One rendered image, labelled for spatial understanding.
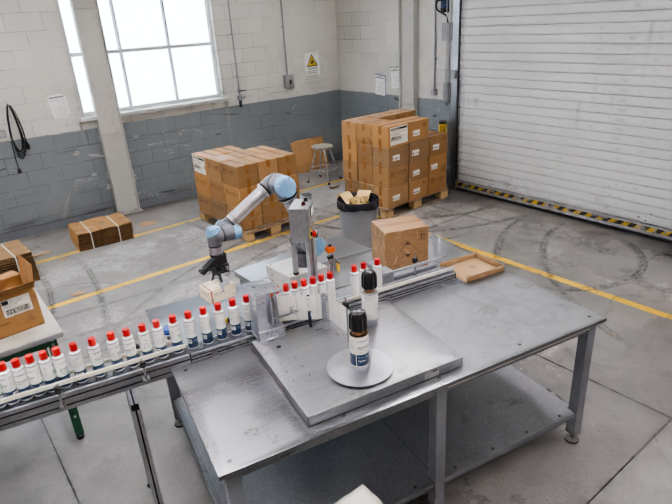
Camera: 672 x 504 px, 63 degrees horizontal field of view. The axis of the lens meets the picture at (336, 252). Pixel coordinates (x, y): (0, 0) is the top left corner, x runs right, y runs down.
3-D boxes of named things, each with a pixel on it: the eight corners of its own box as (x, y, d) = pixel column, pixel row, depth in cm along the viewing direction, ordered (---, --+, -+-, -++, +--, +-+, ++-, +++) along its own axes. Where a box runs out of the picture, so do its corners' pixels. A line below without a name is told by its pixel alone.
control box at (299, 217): (291, 243, 288) (287, 209, 280) (297, 231, 303) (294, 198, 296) (310, 243, 287) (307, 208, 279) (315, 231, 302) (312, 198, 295)
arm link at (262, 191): (270, 166, 324) (209, 223, 314) (278, 168, 315) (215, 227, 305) (281, 180, 330) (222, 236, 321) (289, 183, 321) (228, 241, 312)
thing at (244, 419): (219, 481, 203) (218, 477, 203) (145, 312, 327) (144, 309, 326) (606, 321, 290) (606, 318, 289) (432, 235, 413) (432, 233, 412)
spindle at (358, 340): (356, 373, 246) (353, 317, 235) (346, 363, 253) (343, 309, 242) (373, 367, 250) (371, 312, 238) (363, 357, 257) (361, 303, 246)
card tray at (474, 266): (466, 283, 334) (466, 277, 333) (439, 268, 356) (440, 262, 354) (503, 271, 347) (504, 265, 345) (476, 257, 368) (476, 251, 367)
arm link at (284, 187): (318, 243, 342) (280, 168, 315) (330, 250, 330) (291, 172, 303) (303, 254, 339) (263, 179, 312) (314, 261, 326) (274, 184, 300)
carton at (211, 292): (210, 304, 302) (208, 292, 299) (200, 297, 311) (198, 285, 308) (236, 294, 311) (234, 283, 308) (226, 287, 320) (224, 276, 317)
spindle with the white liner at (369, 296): (367, 328, 283) (365, 276, 271) (358, 321, 290) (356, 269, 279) (382, 323, 287) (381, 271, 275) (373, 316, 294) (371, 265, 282)
